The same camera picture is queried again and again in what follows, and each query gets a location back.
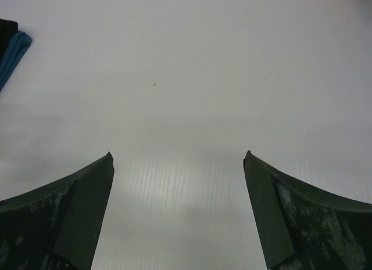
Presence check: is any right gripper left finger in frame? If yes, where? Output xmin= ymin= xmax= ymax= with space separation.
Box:
xmin=1 ymin=153 xmax=115 ymax=269

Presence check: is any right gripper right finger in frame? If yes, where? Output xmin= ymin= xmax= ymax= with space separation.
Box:
xmin=243 ymin=152 xmax=371 ymax=269

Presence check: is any black t-shirt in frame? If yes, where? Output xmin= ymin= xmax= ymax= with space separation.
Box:
xmin=0 ymin=19 xmax=18 ymax=59

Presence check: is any folded teal t-shirt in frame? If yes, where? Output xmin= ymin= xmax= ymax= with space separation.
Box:
xmin=1 ymin=31 xmax=32 ymax=90

